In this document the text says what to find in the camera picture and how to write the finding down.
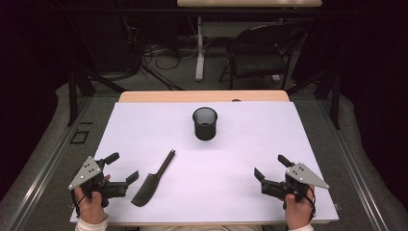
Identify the black folding chair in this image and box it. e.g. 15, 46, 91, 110
218, 22, 308, 91

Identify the white table cover sheet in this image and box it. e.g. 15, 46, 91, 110
69, 101, 340, 225

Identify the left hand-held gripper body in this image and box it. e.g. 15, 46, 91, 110
67, 156, 129, 208

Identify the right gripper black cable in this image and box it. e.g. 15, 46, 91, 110
303, 184, 318, 223

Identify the black comb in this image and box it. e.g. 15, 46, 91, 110
130, 148, 177, 208

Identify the black metal stand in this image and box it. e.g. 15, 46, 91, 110
286, 67, 342, 131
65, 67, 128, 128

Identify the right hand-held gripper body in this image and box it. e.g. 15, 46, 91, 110
260, 162, 330, 210

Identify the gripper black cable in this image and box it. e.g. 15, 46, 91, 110
70, 192, 89, 219
303, 184, 318, 223

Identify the person's right hand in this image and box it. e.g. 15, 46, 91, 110
284, 185, 317, 231

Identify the person's left hand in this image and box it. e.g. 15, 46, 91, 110
73, 173, 112, 225

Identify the black mesh pen cup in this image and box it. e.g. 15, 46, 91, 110
191, 107, 218, 141

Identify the aluminium floor rail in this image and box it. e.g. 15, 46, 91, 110
316, 95, 391, 231
3, 95, 94, 231

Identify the desk with white leg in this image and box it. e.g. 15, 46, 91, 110
176, 0, 323, 83

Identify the tangle of floor cables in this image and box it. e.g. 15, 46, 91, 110
122, 14, 214, 91

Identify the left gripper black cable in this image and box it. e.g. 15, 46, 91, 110
70, 192, 89, 219

